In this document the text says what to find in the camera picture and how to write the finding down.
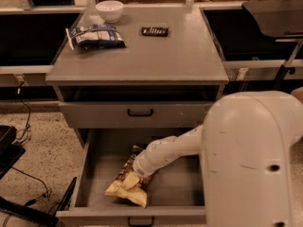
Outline brown sea salt chip bag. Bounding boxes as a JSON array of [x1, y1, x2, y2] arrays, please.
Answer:
[[105, 146, 155, 207]]

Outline dark candy bar pack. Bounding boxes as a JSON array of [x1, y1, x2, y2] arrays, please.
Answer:
[[141, 27, 169, 37]]

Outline black cable on floor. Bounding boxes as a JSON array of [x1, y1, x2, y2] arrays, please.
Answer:
[[15, 80, 33, 144]]

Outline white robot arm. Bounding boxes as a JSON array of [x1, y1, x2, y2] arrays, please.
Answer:
[[122, 91, 303, 227]]

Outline black side table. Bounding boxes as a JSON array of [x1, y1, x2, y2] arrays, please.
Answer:
[[241, 0, 303, 90]]

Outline grey drawer cabinet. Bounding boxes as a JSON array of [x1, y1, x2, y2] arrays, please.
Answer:
[[46, 4, 228, 143]]

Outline black equipment base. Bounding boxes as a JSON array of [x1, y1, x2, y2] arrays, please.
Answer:
[[0, 125, 79, 227]]

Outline open grey middle drawer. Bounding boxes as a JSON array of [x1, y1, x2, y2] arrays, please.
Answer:
[[57, 129, 206, 226]]

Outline white ceramic bowl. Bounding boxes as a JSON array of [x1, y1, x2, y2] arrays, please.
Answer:
[[96, 0, 124, 23]]

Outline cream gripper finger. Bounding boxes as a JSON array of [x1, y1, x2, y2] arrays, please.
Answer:
[[121, 172, 140, 190]]

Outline closed grey top drawer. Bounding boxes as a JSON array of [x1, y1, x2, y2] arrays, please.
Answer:
[[59, 102, 212, 129]]

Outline blue white chip bag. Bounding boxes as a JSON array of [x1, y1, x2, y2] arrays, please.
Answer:
[[65, 24, 126, 50]]

